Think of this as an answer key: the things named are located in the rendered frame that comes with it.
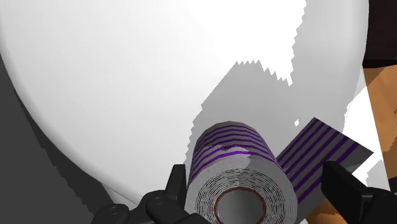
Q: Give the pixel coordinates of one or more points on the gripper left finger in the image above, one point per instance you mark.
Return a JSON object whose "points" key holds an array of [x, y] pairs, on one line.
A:
{"points": [[161, 203]]}

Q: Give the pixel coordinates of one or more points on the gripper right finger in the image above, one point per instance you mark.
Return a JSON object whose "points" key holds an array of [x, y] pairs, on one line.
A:
{"points": [[356, 194]]}

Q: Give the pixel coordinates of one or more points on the purple striped toilet paper roll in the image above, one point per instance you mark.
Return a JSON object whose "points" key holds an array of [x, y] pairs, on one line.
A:
{"points": [[242, 173]]}

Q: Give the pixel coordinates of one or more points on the white toilet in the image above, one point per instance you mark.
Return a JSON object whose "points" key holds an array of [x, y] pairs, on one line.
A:
{"points": [[130, 80]]}

